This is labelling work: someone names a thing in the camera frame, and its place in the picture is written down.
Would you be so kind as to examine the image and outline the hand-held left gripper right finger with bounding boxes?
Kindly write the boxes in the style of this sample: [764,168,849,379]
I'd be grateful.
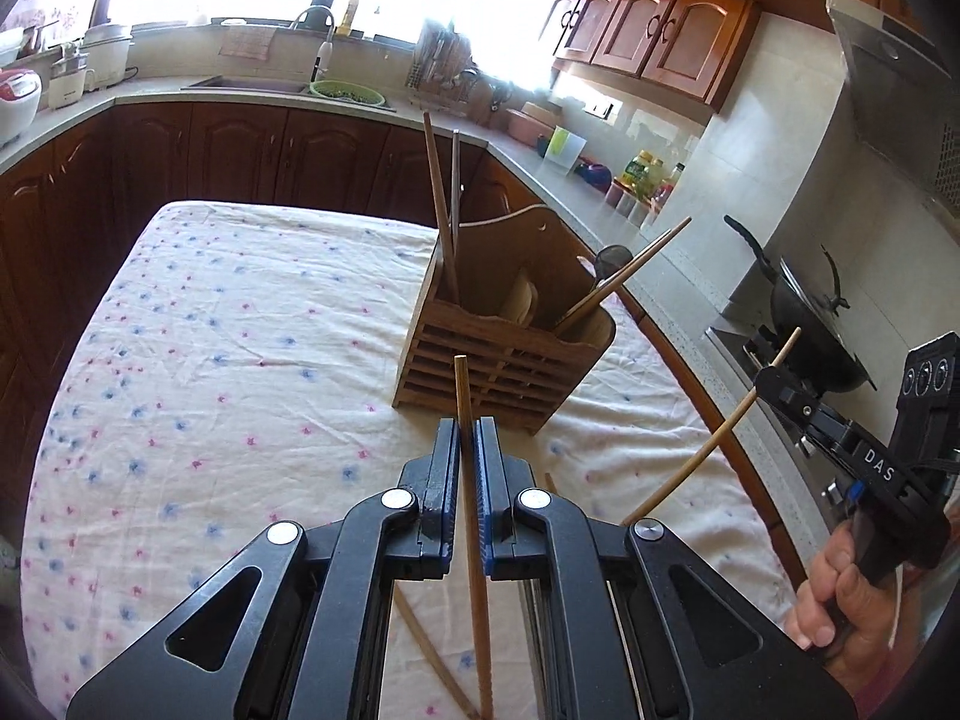
[474,420,856,720]

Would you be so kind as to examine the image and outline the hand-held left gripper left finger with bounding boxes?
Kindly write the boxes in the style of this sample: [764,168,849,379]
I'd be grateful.
[66,420,460,720]

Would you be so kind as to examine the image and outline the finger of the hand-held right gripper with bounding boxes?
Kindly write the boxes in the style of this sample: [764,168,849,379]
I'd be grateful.
[780,409,839,466]
[754,364,848,436]

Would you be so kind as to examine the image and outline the dark wooden chopstick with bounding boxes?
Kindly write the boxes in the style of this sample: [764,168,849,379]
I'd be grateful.
[422,112,461,302]
[453,355,497,720]

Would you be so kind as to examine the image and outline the wooden utensil holder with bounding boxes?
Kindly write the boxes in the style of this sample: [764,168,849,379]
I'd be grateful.
[392,204,618,435]

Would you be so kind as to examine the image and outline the metal spoon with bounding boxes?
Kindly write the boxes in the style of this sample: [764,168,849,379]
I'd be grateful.
[574,243,633,301]

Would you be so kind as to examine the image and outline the dish rack with utensils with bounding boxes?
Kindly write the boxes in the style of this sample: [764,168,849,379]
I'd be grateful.
[404,18,490,115]

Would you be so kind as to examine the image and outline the person's right hand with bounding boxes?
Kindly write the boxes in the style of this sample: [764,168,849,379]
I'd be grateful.
[793,521,913,688]

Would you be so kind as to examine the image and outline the gas stove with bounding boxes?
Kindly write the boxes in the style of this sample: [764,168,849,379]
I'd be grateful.
[704,322,857,512]

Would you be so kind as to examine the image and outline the black wok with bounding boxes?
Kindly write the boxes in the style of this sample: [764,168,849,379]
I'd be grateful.
[723,214,879,395]

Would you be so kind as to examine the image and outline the floral white tablecloth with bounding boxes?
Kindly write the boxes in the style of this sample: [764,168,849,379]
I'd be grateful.
[21,200,797,720]

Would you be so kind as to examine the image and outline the row of spice jars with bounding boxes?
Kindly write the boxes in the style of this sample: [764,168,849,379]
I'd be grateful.
[603,181,662,230]

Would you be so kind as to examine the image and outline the yellow oil bottle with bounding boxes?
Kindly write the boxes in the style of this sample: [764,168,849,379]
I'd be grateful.
[622,149,662,197]

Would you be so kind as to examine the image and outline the range hood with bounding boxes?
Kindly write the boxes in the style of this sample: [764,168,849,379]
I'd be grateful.
[824,0,960,200]

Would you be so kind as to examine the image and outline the green and white cutting board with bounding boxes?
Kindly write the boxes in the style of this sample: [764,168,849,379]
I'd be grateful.
[543,125,588,174]

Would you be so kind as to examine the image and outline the wooden upper cabinets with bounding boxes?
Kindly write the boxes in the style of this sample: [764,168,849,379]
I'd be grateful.
[551,0,883,116]

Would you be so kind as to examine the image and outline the wooden cabinets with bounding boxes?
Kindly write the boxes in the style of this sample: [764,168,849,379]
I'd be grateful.
[0,100,811,586]
[551,0,883,116]

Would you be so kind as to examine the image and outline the green basin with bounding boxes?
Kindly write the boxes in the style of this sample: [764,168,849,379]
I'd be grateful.
[308,79,388,108]

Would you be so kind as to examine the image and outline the wooden lower cabinets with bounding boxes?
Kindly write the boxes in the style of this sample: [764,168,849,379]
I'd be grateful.
[0,100,811,586]

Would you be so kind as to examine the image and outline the chrome kitchen faucet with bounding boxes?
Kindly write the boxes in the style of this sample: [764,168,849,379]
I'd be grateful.
[288,4,338,85]

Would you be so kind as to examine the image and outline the kitchen sink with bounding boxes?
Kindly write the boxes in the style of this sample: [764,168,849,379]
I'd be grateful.
[181,74,311,95]

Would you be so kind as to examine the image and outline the hanging dish cloth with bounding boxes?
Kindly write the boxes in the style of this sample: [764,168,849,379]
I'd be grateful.
[218,24,275,62]

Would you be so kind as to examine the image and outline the large white rice cooker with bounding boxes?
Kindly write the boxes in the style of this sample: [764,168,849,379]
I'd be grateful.
[80,22,137,92]

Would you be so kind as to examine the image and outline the small white cooker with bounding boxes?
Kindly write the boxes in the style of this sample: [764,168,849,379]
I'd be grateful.
[46,44,99,113]

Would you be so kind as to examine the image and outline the white and pink rice cooker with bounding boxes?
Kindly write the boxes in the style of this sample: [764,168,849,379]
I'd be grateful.
[0,67,43,152]

